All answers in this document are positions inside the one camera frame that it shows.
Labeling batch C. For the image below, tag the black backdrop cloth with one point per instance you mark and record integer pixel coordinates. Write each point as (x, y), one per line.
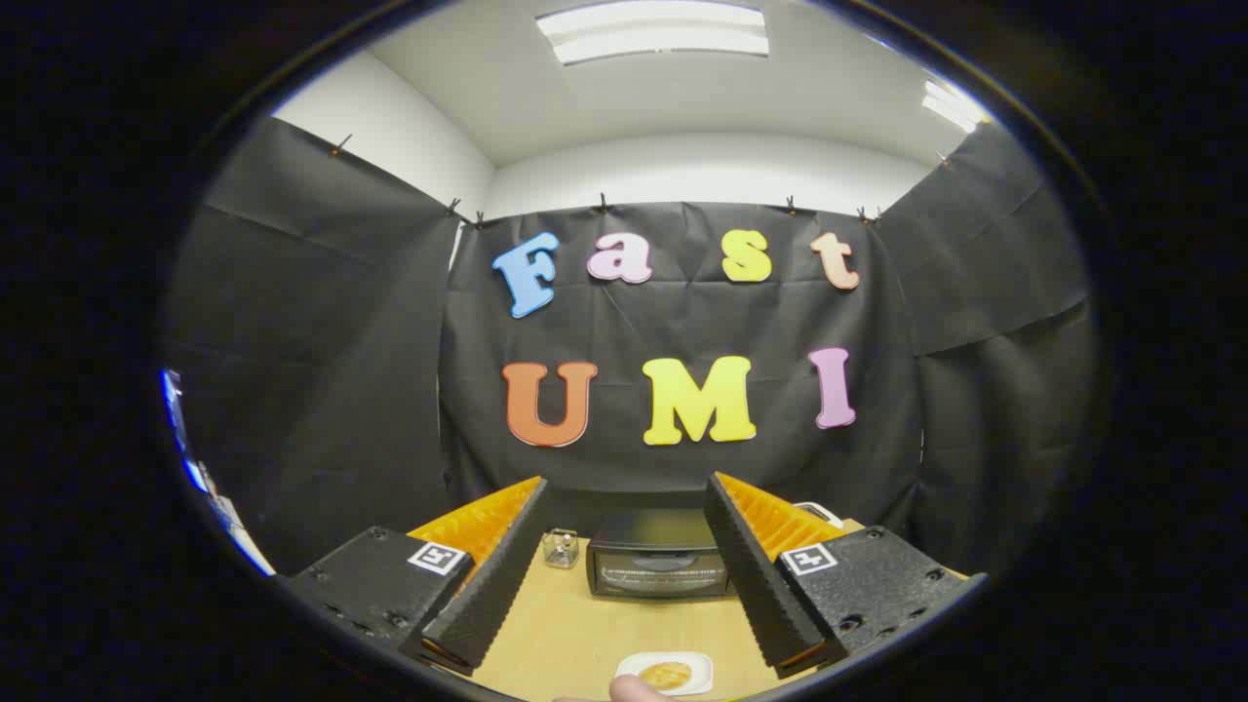
(682, 322)

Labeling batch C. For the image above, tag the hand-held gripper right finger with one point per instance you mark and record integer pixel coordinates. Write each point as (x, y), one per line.
(751, 575)

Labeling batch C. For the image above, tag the black toaster oven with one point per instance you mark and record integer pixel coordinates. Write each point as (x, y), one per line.
(653, 546)

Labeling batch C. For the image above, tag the small ceiling light panel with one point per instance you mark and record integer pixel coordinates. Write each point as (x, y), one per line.
(954, 105)

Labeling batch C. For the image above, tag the white plate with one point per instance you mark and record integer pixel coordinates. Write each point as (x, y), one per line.
(702, 668)

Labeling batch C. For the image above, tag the golden brown bread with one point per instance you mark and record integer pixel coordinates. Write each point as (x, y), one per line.
(666, 675)

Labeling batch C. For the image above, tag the white pop-up toaster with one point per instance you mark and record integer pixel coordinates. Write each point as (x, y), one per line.
(814, 509)

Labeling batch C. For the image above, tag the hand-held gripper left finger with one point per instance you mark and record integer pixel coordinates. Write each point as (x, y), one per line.
(497, 585)

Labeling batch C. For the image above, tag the long ceiling light panel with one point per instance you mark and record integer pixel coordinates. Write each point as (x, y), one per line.
(653, 31)

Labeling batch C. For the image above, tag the white and blue object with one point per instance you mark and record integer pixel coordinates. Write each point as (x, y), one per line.
(200, 473)

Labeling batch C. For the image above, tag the small clear glass holder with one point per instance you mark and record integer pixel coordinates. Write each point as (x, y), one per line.
(561, 549)

